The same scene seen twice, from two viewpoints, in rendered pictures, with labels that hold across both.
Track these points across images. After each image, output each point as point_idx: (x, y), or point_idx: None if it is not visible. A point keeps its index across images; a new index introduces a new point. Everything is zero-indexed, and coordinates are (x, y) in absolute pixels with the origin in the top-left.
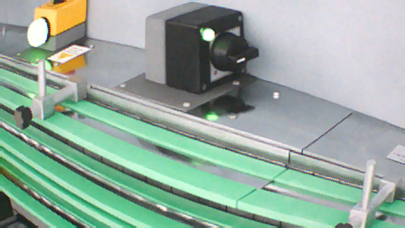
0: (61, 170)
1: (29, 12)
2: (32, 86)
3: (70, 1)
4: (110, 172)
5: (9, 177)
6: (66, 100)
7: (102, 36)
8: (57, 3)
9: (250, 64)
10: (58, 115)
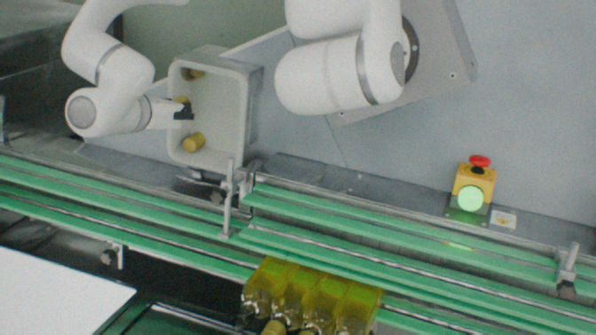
0: (560, 317)
1: (395, 165)
2: (501, 249)
3: (490, 173)
4: (590, 310)
5: (426, 320)
6: (558, 264)
7: (508, 203)
8: (481, 173)
9: None
10: (574, 280)
